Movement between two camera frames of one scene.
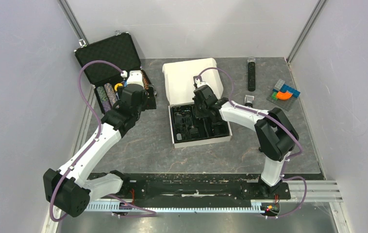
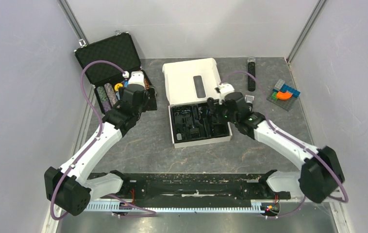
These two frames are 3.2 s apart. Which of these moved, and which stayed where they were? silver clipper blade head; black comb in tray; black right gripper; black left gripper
Moved: black right gripper
Stayed: black comb in tray; silver clipper blade head; black left gripper
